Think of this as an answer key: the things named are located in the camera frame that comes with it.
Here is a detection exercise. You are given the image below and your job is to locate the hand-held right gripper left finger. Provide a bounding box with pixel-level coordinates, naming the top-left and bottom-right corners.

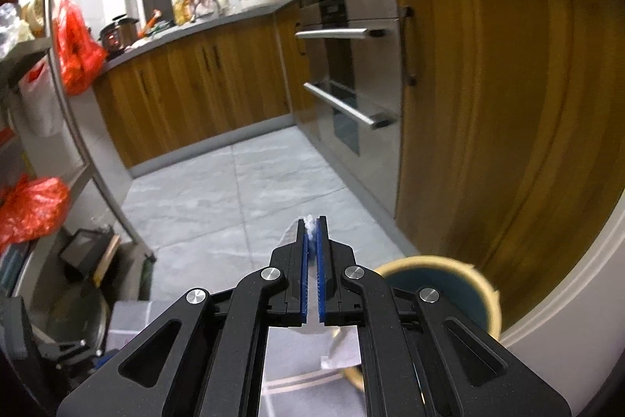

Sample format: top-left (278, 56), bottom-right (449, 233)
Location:
top-left (57, 217), bottom-right (314, 417)

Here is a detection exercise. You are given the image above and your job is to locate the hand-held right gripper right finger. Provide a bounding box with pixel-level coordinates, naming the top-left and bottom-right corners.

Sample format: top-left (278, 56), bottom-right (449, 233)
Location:
top-left (315, 216), bottom-right (571, 417)

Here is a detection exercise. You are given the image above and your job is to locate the white tissue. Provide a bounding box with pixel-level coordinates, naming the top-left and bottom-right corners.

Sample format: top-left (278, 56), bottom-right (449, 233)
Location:
top-left (284, 214), bottom-right (363, 371)

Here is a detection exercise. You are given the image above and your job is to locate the yellow-rimmed trash bin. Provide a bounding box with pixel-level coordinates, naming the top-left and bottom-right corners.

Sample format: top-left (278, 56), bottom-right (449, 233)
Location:
top-left (342, 255), bottom-right (503, 393)

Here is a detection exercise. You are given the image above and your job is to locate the metal shelf rack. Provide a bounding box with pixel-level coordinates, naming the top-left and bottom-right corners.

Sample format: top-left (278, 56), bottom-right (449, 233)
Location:
top-left (0, 0), bottom-right (157, 261)

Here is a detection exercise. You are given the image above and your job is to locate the stainless steel built-in oven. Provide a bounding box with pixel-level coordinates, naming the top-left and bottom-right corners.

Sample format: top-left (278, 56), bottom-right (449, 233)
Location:
top-left (295, 0), bottom-right (406, 220)

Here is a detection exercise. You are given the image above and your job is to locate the narrow wooden kitchen cabinet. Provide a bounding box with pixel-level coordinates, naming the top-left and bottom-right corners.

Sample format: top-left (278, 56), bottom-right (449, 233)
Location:
top-left (272, 2), bottom-right (320, 115)

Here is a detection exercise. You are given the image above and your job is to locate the black open box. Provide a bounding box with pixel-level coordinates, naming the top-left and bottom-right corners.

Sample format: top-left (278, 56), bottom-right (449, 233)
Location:
top-left (59, 226), bottom-right (115, 286)

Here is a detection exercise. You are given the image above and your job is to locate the white basin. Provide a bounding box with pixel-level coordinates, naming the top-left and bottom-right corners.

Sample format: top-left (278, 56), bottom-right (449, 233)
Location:
top-left (239, 0), bottom-right (284, 12)

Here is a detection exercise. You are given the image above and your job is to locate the red plastic bag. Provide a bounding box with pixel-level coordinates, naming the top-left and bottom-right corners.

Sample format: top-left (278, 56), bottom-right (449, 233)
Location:
top-left (53, 0), bottom-right (107, 96)
top-left (0, 177), bottom-right (71, 252)

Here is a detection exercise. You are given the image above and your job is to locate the pale crumpled bag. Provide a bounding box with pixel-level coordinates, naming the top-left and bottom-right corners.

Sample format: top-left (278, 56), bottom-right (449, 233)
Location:
top-left (188, 0), bottom-right (230, 20)

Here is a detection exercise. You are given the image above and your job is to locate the dark rice cooker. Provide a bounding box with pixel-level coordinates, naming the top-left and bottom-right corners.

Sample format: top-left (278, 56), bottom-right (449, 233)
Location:
top-left (99, 14), bottom-right (140, 59)

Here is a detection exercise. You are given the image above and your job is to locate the white plastic bag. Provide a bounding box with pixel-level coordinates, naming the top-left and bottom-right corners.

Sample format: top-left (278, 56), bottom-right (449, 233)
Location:
top-left (20, 55), bottom-right (66, 137)

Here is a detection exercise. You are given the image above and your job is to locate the clear plastic bag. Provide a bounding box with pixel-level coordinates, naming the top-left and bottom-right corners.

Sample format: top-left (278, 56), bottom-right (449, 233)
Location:
top-left (0, 1), bottom-right (35, 56)

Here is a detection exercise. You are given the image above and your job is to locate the pan with wooden handle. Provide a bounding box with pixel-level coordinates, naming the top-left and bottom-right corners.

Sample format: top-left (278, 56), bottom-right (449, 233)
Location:
top-left (20, 234), bottom-right (122, 369)

